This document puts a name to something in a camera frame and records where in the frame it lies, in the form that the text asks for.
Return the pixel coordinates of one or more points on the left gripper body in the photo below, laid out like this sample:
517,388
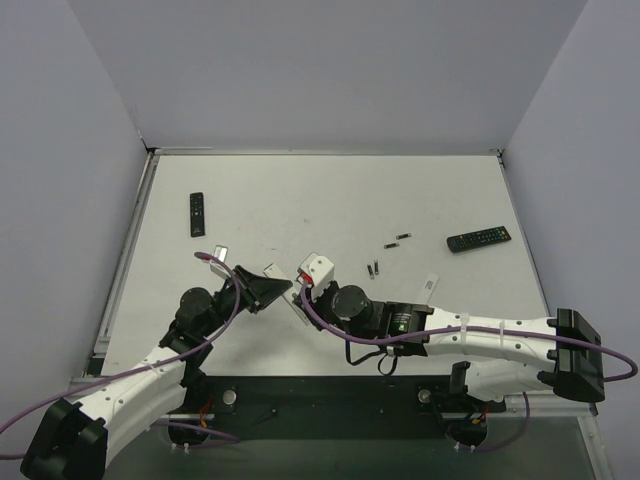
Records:
245,288

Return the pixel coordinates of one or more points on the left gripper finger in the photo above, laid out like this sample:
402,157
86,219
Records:
251,281
266,291

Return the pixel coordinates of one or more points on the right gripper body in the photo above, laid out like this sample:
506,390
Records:
310,304

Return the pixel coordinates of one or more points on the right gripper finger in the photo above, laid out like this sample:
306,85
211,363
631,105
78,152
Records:
296,302
306,317

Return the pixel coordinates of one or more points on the white remote control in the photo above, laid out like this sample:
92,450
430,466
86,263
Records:
272,271

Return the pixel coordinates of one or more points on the white battery cover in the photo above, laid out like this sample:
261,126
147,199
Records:
427,288

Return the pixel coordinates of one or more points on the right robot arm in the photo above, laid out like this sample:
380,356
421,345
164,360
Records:
499,357

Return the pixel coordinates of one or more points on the slim black remote control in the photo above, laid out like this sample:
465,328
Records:
196,210

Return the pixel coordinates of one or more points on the wide black remote control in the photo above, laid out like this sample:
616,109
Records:
461,243

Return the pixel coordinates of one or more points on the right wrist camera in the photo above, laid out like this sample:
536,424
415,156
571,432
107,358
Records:
317,271

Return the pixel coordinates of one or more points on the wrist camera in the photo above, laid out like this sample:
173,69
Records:
317,271
216,261

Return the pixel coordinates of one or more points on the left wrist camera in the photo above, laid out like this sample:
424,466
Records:
216,261

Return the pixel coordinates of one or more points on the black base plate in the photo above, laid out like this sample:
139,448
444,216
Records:
330,407

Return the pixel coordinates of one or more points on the aluminium frame rail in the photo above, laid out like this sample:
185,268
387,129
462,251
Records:
542,404

